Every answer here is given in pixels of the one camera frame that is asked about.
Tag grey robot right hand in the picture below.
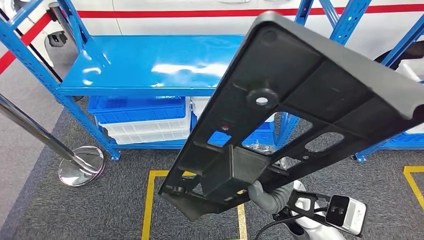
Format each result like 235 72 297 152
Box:
246 142 301 213

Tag black plastic plate bracket part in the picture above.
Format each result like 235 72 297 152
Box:
158 10 424 222

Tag blue metal shelf rack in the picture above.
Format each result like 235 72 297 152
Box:
0 0 373 162
354 14 424 163

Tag blue plastic bin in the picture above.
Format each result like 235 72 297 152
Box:
190 114 276 149
87 96 186 125
384 132 424 150

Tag white plastic bin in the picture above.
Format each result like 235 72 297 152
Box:
99 102 192 146
395 57 424 135
190 96 276 123

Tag yellow floor tape square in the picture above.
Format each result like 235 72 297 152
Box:
403 165 424 213
141 169 249 240

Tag white car with red stripe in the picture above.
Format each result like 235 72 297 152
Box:
0 0 424 72

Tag red barrier belt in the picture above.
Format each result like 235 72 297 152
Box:
0 12 54 76

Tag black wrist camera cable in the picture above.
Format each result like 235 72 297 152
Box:
254 206 329 240

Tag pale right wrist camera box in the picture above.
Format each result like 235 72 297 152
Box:
324 194 368 237

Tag chrome stanchion post with base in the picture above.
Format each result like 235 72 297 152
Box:
0 93 106 187
48 2 78 42

